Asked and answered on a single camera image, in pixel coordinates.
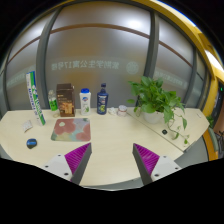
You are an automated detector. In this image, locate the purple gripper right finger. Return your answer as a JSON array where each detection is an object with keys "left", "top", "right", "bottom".
[{"left": 132, "top": 143, "right": 183, "bottom": 186}]

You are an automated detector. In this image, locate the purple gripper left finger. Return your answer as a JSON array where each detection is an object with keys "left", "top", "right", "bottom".
[{"left": 41, "top": 142, "right": 93, "bottom": 186}]

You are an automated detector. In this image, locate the floral mouse pad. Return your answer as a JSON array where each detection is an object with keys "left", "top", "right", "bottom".
[{"left": 51, "top": 118, "right": 91, "bottom": 142}]

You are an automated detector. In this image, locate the black computer mouse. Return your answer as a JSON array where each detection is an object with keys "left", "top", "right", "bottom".
[{"left": 26, "top": 138, "right": 37, "bottom": 149}]

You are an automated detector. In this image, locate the white plant pot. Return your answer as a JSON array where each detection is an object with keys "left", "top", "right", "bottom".
[{"left": 143, "top": 112, "right": 162, "bottom": 124}]

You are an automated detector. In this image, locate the small white jar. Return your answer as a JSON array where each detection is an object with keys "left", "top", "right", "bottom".
[{"left": 117, "top": 105, "right": 127, "bottom": 117}]

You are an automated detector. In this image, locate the green potted plant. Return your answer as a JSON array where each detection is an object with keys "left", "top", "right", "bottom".
[{"left": 127, "top": 76, "right": 189, "bottom": 145}]

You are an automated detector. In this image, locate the crumpled white tissue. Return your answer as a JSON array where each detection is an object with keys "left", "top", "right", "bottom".
[{"left": 108, "top": 107, "right": 118, "bottom": 116}]

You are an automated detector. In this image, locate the white wrapped packet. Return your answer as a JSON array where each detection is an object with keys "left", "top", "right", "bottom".
[{"left": 22, "top": 120, "right": 33, "bottom": 132}]

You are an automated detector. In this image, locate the green clear bottle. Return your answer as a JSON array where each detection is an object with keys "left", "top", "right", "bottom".
[{"left": 48, "top": 90, "right": 58, "bottom": 111}]

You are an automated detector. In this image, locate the white lotion bottle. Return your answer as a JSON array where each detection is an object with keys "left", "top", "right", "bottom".
[{"left": 79, "top": 88, "right": 91, "bottom": 115}]

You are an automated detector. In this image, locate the brown cardboard box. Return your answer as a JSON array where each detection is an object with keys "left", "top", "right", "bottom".
[{"left": 56, "top": 83, "right": 75, "bottom": 117}]

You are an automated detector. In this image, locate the dark blue bottle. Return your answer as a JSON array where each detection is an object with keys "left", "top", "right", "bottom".
[{"left": 97, "top": 83, "right": 109, "bottom": 115}]

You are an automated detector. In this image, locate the white green shuttlecock tube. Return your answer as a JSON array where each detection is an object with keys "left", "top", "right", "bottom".
[{"left": 26, "top": 71, "right": 46, "bottom": 126}]

